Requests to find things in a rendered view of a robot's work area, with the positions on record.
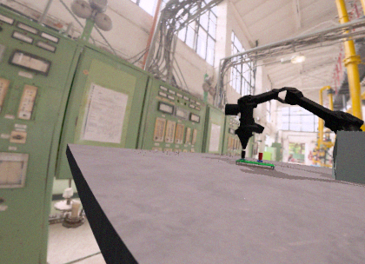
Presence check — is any green circuit board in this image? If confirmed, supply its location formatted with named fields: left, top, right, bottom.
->
left=236, top=150, right=275, bottom=170

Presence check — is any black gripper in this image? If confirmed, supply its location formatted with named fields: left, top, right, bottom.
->
left=234, top=115, right=260, bottom=149

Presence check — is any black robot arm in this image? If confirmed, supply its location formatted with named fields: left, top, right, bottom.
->
left=225, top=86, right=364, bottom=134

